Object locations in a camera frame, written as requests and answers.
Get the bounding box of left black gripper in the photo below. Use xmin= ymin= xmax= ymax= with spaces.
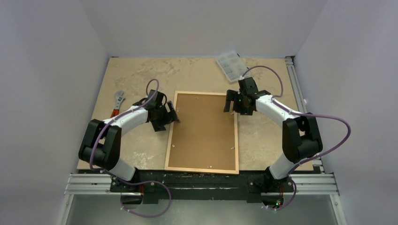
xmin=151 ymin=101 xmax=179 ymax=131

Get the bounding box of brown hardboard backing board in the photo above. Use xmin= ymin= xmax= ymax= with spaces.
xmin=168 ymin=93 xmax=237 ymax=172

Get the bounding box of light wooden picture frame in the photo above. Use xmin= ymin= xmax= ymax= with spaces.
xmin=164 ymin=90 xmax=240 ymax=175

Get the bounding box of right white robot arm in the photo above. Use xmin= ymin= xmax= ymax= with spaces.
xmin=224 ymin=77 xmax=323 ymax=191

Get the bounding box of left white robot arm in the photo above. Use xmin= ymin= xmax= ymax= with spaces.
xmin=78 ymin=90 xmax=179 ymax=192

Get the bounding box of clear plastic organizer box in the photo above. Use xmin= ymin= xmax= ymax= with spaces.
xmin=215 ymin=51 xmax=248 ymax=83

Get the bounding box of red handled adjustable wrench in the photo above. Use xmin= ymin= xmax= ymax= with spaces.
xmin=110 ymin=90 xmax=125 ymax=118

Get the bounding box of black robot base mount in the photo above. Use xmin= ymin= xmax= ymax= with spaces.
xmin=110 ymin=170 xmax=295 ymax=205

